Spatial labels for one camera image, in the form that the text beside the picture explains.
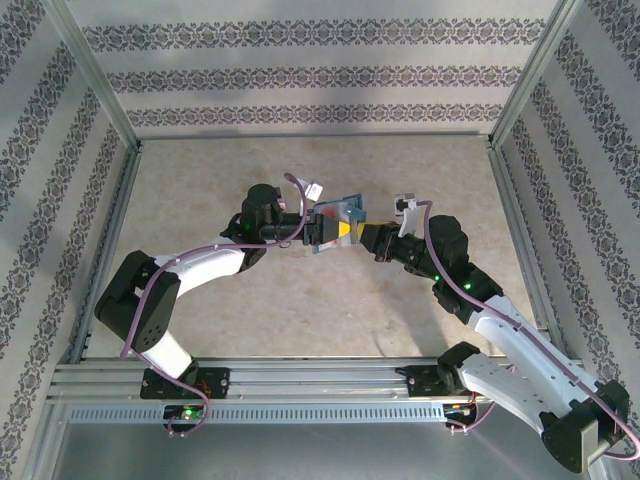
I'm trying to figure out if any teal card holder wallet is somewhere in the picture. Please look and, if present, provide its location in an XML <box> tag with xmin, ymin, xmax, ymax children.
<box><xmin>309</xmin><ymin>192</ymin><xmax>370</xmax><ymax>257</ymax></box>

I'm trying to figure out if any right controller board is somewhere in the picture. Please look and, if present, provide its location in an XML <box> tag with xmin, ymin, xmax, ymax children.
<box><xmin>442</xmin><ymin>401</ymin><xmax>480</xmax><ymax>424</ymax></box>

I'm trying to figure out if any controller board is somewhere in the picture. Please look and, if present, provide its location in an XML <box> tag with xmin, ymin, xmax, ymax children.
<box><xmin>442</xmin><ymin>401</ymin><xmax>480</xmax><ymax>424</ymax></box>
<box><xmin>163</xmin><ymin>403</ymin><xmax>207</xmax><ymax>422</ymax></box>

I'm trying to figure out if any grey metal sheet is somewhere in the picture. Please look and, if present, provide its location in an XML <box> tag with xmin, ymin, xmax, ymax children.
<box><xmin>29</xmin><ymin>399</ymin><xmax>614</xmax><ymax>480</ymax></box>

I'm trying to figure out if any left controller board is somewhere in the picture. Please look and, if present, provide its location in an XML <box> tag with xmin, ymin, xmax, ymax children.
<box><xmin>163</xmin><ymin>403</ymin><xmax>207</xmax><ymax>422</ymax></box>

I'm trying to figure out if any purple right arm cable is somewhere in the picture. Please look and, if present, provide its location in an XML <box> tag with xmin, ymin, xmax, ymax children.
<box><xmin>422</xmin><ymin>199</ymin><xmax>640</xmax><ymax>461</ymax></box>

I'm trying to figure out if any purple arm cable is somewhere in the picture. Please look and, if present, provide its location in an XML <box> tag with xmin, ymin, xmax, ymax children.
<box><xmin>422</xmin><ymin>199</ymin><xmax>640</xmax><ymax>461</ymax></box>
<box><xmin>121</xmin><ymin>172</ymin><xmax>311</xmax><ymax>439</ymax></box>

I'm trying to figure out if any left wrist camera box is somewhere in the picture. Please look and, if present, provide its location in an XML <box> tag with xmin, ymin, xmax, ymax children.
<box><xmin>294</xmin><ymin>179</ymin><xmax>326</xmax><ymax>222</ymax></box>

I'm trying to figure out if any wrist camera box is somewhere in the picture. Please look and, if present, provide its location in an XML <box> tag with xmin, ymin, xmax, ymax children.
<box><xmin>294</xmin><ymin>179</ymin><xmax>326</xmax><ymax>222</ymax></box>
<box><xmin>393</xmin><ymin>192</ymin><xmax>427</xmax><ymax>239</ymax></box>

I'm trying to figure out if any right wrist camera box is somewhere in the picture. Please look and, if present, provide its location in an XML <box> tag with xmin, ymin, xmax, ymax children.
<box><xmin>393</xmin><ymin>192</ymin><xmax>427</xmax><ymax>239</ymax></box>

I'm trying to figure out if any aluminium right side rail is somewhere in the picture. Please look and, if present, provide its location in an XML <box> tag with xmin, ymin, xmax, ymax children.
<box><xmin>487</xmin><ymin>142</ymin><xmax>571</xmax><ymax>362</ymax></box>

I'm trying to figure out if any aluminium back frame rail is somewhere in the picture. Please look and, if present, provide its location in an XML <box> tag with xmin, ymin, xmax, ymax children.
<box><xmin>134</xmin><ymin>130</ymin><xmax>494</xmax><ymax>144</ymax></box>

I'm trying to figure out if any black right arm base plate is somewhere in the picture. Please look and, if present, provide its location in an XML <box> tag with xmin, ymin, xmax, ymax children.
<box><xmin>405</xmin><ymin>363</ymin><xmax>481</xmax><ymax>400</ymax></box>

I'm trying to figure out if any aluminium left side rail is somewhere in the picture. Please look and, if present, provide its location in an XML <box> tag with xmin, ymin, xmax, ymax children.
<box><xmin>67</xmin><ymin>142</ymin><xmax>146</xmax><ymax>365</ymax></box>

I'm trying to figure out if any aluminium mounting rail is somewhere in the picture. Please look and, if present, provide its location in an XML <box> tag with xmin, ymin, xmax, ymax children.
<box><xmin>47</xmin><ymin>356</ymin><xmax>596</xmax><ymax>403</ymax></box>

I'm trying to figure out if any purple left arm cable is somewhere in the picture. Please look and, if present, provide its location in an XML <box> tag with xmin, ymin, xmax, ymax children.
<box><xmin>121</xmin><ymin>172</ymin><xmax>311</xmax><ymax>439</ymax></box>

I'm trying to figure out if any aluminium right frame post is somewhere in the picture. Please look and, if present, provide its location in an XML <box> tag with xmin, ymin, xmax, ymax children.
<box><xmin>487</xmin><ymin>0</ymin><xmax>589</xmax><ymax>149</ymax></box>

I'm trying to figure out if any aluminium frame post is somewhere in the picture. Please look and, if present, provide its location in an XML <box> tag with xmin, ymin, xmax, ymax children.
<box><xmin>487</xmin><ymin>0</ymin><xmax>589</xmax><ymax>149</ymax></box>
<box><xmin>42</xmin><ymin>0</ymin><xmax>143</xmax><ymax>151</ymax></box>

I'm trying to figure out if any slotted grey cable duct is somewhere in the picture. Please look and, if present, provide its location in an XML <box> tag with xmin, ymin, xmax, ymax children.
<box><xmin>66</xmin><ymin>402</ymin><xmax>447</xmax><ymax>426</ymax></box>

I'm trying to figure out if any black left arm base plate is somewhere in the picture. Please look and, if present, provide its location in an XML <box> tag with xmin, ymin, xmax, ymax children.
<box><xmin>139</xmin><ymin>366</ymin><xmax>233</xmax><ymax>401</ymax></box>

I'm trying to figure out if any aluminium left frame post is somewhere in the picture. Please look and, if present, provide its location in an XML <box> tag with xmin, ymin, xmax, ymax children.
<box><xmin>42</xmin><ymin>0</ymin><xmax>143</xmax><ymax>151</ymax></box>

